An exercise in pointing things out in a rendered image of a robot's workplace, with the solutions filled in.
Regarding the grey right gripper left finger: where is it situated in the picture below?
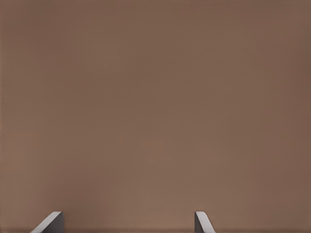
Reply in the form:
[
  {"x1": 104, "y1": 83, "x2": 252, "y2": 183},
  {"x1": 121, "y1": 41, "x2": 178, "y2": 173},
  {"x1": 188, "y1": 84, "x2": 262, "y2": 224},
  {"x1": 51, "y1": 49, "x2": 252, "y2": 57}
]
[{"x1": 29, "y1": 211, "x2": 65, "y2": 233}]

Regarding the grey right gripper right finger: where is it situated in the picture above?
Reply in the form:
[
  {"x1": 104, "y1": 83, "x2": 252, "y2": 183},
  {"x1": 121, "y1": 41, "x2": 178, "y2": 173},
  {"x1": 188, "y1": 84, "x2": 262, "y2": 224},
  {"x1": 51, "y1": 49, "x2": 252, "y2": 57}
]
[{"x1": 194, "y1": 211, "x2": 216, "y2": 233}]

